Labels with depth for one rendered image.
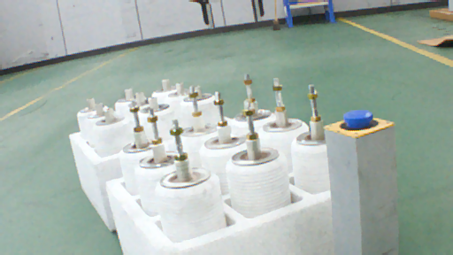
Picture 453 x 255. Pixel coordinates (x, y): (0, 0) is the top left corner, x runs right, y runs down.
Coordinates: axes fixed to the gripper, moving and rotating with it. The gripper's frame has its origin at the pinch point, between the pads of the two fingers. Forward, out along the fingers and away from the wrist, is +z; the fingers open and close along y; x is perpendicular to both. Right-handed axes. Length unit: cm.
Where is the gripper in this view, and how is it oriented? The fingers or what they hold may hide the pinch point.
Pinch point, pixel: (234, 16)
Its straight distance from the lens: 76.1
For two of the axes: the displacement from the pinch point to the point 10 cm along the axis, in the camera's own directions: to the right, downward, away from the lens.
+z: 1.7, 9.5, 2.7
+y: -9.8, 1.7, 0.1
